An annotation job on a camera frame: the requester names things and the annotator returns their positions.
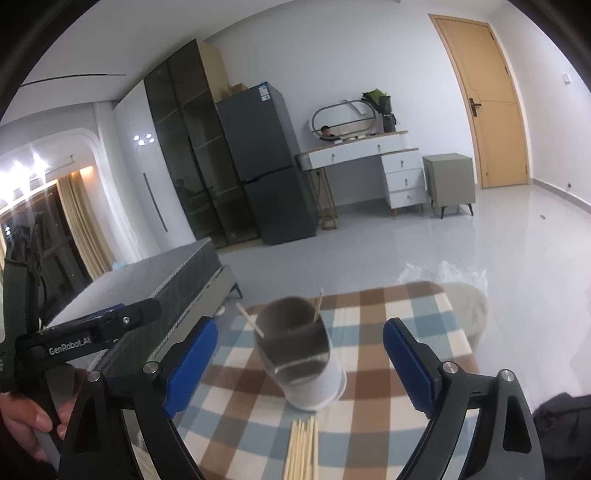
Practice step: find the dark grey fridge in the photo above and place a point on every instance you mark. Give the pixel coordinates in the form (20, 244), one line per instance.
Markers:
(263, 161)

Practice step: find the wrapped flower bouquet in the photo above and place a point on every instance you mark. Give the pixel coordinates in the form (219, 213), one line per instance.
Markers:
(381, 106)

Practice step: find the person's left hand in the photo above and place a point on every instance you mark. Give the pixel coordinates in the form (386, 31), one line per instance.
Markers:
(23, 415)

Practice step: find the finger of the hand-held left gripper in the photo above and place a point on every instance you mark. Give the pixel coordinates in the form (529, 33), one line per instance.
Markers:
(138, 313)

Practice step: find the chequered tablecloth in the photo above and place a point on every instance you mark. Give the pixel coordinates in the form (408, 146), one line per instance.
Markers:
(369, 307)

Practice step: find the white utensil holder cup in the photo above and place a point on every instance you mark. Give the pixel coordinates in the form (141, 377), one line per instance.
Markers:
(318, 378)

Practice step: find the beige curtain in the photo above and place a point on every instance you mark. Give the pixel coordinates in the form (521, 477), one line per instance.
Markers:
(85, 226)

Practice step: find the white wardrobe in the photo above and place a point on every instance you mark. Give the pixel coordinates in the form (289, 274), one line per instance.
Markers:
(136, 184)

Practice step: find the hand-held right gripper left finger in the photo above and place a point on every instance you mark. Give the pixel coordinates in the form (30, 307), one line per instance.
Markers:
(191, 364)

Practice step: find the tan wooden door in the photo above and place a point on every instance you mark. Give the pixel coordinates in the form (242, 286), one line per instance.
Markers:
(489, 115)

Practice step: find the white dressing table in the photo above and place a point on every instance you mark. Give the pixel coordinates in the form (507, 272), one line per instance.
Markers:
(401, 175)

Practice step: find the cardboard box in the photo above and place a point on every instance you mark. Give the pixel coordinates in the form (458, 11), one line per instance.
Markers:
(238, 90)

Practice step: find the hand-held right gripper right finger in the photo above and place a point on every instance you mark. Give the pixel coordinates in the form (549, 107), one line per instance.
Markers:
(411, 364)

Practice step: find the grey nightstand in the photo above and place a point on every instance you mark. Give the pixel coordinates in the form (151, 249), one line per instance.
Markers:
(450, 180)

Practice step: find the dark glass cabinet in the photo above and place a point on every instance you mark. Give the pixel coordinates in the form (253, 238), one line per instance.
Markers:
(184, 138)

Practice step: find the oval mirror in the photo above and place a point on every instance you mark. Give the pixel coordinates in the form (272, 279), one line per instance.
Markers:
(346, 117)

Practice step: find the white round pouf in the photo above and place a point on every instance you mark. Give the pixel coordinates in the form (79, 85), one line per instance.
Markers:
(475, 314)

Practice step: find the wooden chopstick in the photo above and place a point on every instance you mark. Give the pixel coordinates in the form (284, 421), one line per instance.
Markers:
(317, 307)
(250, 319)

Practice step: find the grey quilted bed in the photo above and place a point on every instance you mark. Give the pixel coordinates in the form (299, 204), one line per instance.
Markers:
(138, 286)

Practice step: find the clear plastic bag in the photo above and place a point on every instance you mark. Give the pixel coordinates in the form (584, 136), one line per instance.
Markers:
(457, 274)

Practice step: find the bundle of wooden chopsticks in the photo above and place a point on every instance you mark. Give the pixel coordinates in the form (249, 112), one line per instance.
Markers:
(302, 450)

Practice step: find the black bag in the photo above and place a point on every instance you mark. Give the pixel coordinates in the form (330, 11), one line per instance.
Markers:
(565, 434)

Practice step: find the gold frame stool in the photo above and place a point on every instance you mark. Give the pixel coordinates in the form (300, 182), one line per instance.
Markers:
(327, 207)

